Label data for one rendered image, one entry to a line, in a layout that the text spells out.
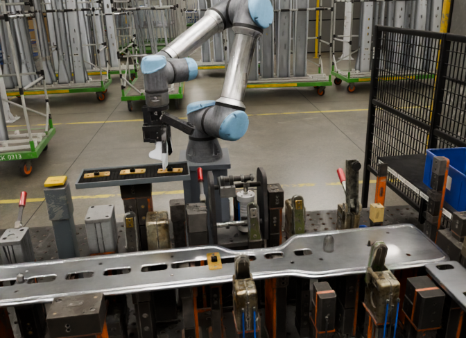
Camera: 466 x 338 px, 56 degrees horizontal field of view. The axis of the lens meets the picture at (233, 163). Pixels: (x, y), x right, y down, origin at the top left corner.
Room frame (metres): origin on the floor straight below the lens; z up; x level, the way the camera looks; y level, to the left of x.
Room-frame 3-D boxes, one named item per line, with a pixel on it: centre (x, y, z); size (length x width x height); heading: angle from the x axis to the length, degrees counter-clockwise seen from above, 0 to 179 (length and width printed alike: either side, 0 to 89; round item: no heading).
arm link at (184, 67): (1.49, 0.18, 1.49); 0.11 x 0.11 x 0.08; 45
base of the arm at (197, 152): (1.71, 0.12, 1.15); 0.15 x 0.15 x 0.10
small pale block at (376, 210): (1.29, -0.46, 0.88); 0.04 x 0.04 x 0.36; 7
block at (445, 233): (1.17, -0.66, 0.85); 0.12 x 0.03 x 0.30; 7
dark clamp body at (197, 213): (1.29, 0.12, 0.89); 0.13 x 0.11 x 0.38; 7
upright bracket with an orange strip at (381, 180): (1.32, -0.48, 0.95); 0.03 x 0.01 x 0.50; 97
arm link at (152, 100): (1.40, 0.24, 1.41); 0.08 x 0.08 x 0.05
